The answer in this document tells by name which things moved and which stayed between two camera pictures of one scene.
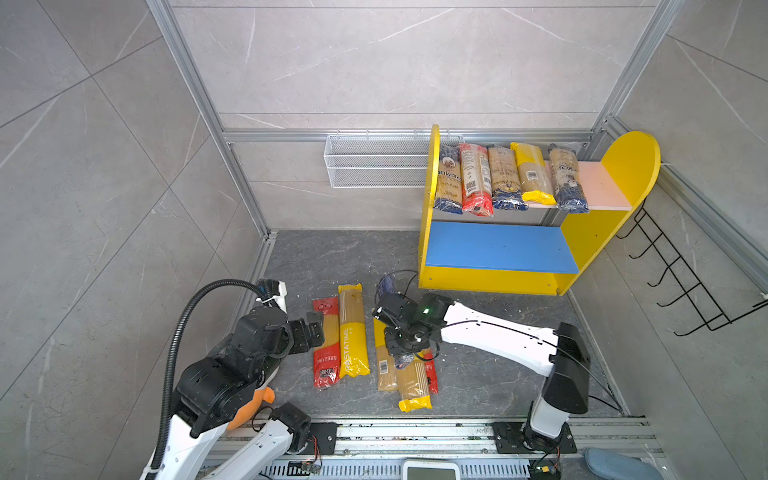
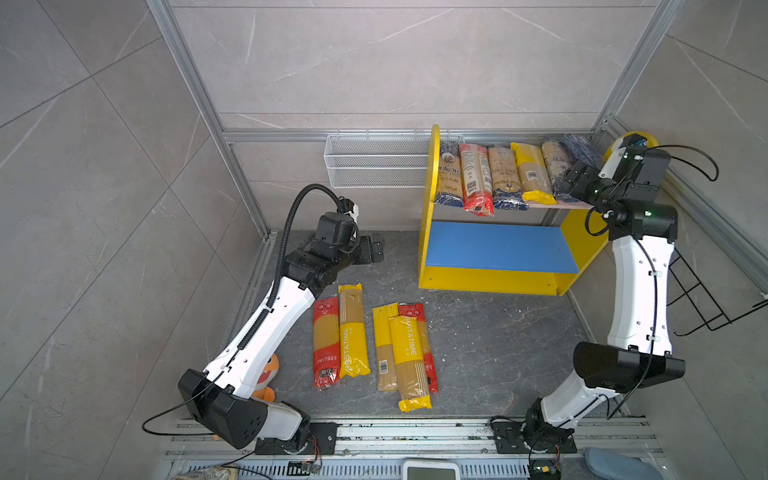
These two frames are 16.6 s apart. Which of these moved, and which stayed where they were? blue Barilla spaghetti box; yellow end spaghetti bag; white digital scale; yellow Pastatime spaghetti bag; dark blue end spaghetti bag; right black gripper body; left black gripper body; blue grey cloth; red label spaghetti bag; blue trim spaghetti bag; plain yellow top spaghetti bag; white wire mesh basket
Moved: left black gripper body; blue Barilla spaghetti box; blue trim spaghetti bag; right black gripper body
Stayed: dark blue end spaghetti bag; yellow Pastatime spaghetti bag; white wire mesh basket; white digital scale; red label spaghetti bag; yellow end spaghetti bag; plain yellow top spaghetti bag; blue grey cloth
